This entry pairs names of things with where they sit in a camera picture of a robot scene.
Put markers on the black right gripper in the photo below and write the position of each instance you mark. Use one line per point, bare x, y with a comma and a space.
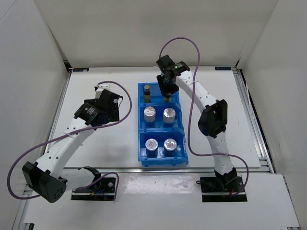
164, 89

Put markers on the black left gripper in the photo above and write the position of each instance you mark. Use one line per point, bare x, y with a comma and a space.
114, 114

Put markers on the yellow label bottle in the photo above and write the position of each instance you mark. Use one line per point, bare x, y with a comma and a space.
147, 94
167, 98

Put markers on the white bead jar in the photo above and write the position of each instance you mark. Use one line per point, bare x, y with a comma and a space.
149, 116
169, 115

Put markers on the sauce jar white lid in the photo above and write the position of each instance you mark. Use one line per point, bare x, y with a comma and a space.
151, 146
170, 146

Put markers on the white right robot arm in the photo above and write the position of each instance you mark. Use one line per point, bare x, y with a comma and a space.
213, 120

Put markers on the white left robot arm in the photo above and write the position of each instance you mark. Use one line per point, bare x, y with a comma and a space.
46, 176

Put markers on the blue three-compartment plastic bin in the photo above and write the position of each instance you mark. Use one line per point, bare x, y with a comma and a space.
158, 131

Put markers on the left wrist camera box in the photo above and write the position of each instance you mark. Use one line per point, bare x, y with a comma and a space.
100, 87

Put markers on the left side aluminium rail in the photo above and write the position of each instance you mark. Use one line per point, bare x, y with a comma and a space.
48, 95

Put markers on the aluminium table edge rail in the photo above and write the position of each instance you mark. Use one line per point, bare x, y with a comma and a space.
263, 169

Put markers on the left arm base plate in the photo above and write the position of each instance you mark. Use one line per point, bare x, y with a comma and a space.
104, 190

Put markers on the right side aluminium rail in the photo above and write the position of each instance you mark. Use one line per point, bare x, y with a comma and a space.
258, 138

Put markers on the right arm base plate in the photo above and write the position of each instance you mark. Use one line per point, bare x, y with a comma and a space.
213, 192

